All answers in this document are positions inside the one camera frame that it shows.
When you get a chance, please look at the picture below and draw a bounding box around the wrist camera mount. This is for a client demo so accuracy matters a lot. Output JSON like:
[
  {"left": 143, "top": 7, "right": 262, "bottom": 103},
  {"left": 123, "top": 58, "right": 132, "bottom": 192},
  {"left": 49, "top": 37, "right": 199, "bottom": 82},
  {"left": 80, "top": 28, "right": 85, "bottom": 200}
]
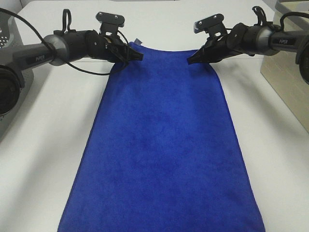
[
  {"left": 96, "top": 12, "right": 125, "bottom": 37},
  {"left": 194, "top": 14, "right": 227, "bottom": 39}
]

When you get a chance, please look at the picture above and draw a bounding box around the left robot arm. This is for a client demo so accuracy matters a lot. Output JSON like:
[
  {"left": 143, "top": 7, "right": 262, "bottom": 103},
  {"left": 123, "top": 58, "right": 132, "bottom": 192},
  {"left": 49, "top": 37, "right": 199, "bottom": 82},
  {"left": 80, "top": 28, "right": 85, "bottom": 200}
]
[{"left": 0, "top": 30, "right": 143, "bottom": 135}]

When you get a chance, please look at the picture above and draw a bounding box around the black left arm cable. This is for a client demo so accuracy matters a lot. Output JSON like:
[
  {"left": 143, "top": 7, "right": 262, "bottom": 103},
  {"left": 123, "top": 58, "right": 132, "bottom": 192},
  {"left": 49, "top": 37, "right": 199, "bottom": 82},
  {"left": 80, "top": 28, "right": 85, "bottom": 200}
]
[{"left": 0, "top": 7, "right": 128, "bottom": 75}]

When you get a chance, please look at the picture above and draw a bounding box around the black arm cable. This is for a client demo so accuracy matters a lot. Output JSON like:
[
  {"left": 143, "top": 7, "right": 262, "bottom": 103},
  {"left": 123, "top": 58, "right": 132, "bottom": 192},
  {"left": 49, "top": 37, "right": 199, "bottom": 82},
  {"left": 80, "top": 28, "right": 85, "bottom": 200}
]
[
  {"left": 0, "top": 7, "right": 128, "bottom": 75},
  {"left": 252, "top": 6, "right": 309, "bottom": 32}
]

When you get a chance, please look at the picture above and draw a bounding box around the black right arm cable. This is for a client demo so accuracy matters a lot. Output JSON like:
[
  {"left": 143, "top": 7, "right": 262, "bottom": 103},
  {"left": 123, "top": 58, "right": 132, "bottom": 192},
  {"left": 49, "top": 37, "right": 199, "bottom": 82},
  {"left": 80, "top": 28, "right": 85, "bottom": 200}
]
[{"left": 252, "top": 6, "right": 309, "bottom": 32}]

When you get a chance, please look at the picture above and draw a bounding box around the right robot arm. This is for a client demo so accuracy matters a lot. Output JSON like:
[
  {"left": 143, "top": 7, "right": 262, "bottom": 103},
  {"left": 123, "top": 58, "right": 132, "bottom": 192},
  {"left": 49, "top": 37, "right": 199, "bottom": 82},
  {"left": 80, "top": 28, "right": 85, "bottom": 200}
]
[{"left": 187, "top": 23, "right": 309, "bottom": 83}]

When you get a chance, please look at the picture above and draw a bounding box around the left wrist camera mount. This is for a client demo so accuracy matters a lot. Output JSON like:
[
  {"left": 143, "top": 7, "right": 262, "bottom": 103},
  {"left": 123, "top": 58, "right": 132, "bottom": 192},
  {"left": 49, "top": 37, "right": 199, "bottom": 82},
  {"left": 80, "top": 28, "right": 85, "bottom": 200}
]
[{"left": 96, "top": 12, "right": 125, "bottom": 37}]

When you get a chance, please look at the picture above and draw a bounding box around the grey perforated plastic basket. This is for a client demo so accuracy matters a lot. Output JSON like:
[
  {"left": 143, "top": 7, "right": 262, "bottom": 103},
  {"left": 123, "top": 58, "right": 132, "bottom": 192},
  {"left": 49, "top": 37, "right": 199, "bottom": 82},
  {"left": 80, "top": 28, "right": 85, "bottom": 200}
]
[{"left": 0, "top": 13, "right": 34, "bottom": 137}]

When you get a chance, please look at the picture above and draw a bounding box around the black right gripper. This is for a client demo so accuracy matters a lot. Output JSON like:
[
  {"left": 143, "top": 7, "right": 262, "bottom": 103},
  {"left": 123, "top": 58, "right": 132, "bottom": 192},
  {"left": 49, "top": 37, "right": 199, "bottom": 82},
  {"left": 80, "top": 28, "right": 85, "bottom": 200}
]
[{"left": 187, "top": 23, "right": 248, "bottom": 65}]

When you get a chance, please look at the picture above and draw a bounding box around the blue microfiber towel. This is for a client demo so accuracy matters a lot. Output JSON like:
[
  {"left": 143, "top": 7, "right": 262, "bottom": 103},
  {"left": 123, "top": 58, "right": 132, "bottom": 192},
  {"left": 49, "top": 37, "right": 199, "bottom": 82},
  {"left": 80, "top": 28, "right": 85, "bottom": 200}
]
[{"left": 58, "top": 43, "right": 265, "bottom": 232}]

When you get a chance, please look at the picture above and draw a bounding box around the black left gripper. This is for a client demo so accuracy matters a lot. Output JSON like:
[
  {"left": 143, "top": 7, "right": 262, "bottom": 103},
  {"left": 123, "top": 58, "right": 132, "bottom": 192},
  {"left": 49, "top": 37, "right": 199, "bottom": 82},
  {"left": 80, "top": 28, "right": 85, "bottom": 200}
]
[{"left": 84, "top": 30, "right": 143, "bottom": 63}]

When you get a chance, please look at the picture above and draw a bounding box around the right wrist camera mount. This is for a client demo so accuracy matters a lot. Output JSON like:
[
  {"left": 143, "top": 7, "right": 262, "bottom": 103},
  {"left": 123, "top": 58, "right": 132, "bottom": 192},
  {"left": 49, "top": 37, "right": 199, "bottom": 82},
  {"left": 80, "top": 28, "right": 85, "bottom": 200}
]
[{"left": 194, "top": 14, "right": 227, "bottom": 39}]

